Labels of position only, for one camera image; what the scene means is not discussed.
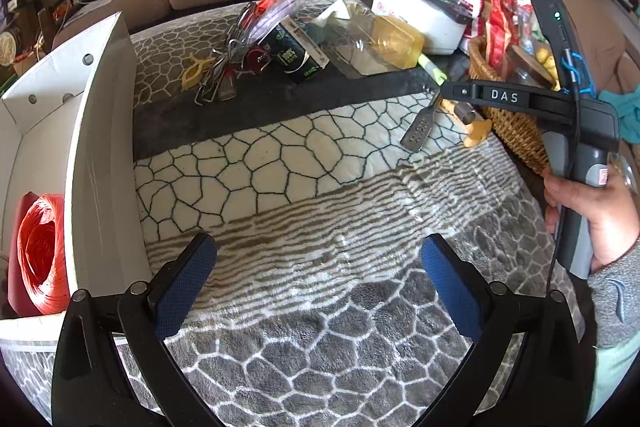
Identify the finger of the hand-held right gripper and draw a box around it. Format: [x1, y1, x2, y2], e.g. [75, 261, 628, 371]
[439, 80, 481, 106]

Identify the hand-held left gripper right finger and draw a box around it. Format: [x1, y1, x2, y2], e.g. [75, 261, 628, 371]
[421, 233, 586, 427]

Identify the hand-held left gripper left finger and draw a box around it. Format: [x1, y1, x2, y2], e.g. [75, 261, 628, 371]
[51, 232, 219, 427]

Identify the metal slotted spatula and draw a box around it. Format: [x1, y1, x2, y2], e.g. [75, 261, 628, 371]
[400, 89, 443, 152]

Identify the red twine ball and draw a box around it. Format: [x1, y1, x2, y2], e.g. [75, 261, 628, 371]
[17, 193, 71, 315]

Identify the white cardboard box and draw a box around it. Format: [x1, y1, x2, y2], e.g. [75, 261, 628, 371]
[0, 11, 151, 353]

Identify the red pouch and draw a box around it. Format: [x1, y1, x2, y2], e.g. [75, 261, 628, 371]
[6, 191, 41, 318]

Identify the person's right forearm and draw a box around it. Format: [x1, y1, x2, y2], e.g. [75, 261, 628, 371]
[587, 237, 640, 350]

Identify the white container with black lid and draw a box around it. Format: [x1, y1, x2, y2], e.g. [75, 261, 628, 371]
[371, 0, 475, 56]

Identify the person's right hand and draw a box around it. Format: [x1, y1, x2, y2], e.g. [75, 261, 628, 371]
[542, 167, 640, 275]

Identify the yellow green highlighter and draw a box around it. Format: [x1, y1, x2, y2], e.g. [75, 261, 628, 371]
[417, 53, 448, 85]

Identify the yellow wooden figure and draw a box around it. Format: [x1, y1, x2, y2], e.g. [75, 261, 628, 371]
[462, 118, 493, 148]

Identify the teal cloth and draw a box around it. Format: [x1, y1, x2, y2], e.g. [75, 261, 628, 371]
[597, 89, 640, 142]

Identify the wicker basket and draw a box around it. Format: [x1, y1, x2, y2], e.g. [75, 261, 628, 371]
[467, 36, 556, 175]

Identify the glass jar with wooden lid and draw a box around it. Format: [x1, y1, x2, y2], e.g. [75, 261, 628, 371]
[505, 44, 556, 90]

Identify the bunch of bananas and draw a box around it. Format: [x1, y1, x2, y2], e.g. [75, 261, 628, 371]
[535, 47, 558, 78]

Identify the clear box with yellow lid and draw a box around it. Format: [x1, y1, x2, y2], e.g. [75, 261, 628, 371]
[325, 14, 426, 80]

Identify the stack of red snack packets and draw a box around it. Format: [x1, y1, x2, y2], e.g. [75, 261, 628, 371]
[417, 0, 541, 68]

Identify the cream crumpled bag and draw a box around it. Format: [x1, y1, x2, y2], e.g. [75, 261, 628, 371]
[310, 0, 373, 28]

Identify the green black carton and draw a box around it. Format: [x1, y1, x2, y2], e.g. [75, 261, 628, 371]
[272, 19, 331, 84]

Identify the light green garment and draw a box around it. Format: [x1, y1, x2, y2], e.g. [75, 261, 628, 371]
[587, 337, 640, 423]

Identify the clear plastic package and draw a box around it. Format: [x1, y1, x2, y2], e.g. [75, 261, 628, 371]
[245, 0, 308, 45]

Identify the small dark red object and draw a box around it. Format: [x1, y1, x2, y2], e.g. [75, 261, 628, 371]
[242, 47, 273, 75]

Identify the small glass cup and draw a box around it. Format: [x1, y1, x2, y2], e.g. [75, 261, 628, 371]
[217, 69, 239, 102]

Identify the yellow plastic clip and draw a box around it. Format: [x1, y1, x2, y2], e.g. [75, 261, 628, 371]
[180, 53, 216, 90]

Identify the metal whisk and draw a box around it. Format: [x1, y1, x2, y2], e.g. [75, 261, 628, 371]
[194, 2, 261, 105]

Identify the round tin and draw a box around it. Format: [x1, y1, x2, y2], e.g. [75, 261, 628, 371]
[0, 29, 21, 68]

